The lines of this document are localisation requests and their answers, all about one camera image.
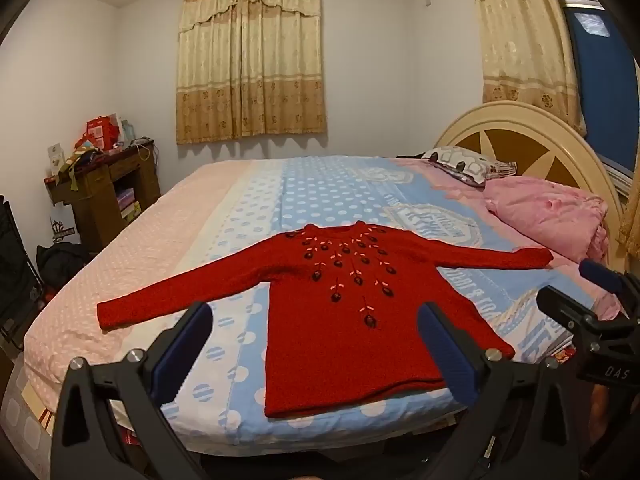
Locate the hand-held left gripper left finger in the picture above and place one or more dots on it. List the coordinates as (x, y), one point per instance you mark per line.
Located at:
(182, 350)

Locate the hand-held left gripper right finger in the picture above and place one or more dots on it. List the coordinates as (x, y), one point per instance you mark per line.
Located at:
(447, 355)

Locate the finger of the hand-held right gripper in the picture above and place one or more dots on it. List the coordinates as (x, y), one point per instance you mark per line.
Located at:
(565, 306)
(600, 274)

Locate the red knit sweater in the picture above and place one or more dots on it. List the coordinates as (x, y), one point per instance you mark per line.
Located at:
(325, 340)

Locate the pink quilt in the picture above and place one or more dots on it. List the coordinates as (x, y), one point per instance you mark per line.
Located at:
(545, 210)

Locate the bed with patterned sheet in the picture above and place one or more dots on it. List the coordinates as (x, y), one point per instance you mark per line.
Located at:
(210, 220)

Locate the black bag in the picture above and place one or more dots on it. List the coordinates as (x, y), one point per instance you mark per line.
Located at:
(62, 260)

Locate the stack of books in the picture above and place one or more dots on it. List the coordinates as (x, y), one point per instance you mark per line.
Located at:
(127, 204)

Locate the cream bed headboard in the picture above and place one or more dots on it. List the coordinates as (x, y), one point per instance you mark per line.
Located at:
(520, 135)

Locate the printed paper bag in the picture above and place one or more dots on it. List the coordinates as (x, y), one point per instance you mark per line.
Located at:
(62, 230)

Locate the brown wooden desk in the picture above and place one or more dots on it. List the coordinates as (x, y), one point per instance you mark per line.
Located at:
(100, 195)

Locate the patterned pillow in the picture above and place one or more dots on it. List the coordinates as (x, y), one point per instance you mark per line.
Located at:
(462, 162)

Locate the blue panel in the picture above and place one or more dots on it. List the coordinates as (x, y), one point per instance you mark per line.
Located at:
(600, 85)

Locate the colourful cloth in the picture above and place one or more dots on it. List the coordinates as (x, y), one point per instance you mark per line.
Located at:
(75, 160)

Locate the pale paper bag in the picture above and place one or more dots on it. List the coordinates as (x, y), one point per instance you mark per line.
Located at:
(126, 130)

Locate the red gift bag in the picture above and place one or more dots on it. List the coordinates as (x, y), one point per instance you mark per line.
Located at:
(100, 132)

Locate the beige flowered window curtain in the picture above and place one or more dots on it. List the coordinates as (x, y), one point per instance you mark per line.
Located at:
(250, 60)
(520, 40)

